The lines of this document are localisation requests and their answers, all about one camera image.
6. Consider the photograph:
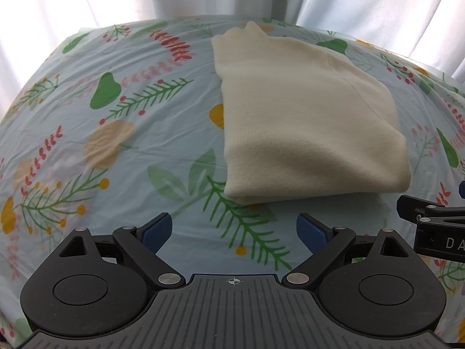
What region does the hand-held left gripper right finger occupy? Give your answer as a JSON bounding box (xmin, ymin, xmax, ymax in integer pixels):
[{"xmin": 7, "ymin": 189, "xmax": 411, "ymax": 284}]
[{"xmin": 281, "ymin": 212, "xmax": 413, "ymax": 290}]

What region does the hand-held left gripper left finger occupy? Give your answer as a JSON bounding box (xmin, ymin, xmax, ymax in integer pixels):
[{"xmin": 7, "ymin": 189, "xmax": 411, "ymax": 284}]
[{"xmin": 58, "ymin": 212, "xmax": 187, "ymax": 290}]

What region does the cream knit sweater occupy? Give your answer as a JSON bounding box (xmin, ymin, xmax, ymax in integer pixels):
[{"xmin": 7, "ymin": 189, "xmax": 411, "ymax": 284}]
[{"xmin": 211, "ymin": 21, "xmax": 413, "ymax": 205}]

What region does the floral printed sheet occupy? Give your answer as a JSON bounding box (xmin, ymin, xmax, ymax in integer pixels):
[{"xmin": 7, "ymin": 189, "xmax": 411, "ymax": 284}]
[{"xmin": 0, "ymin": 15, "xmax": 465, "ymax": 349}]

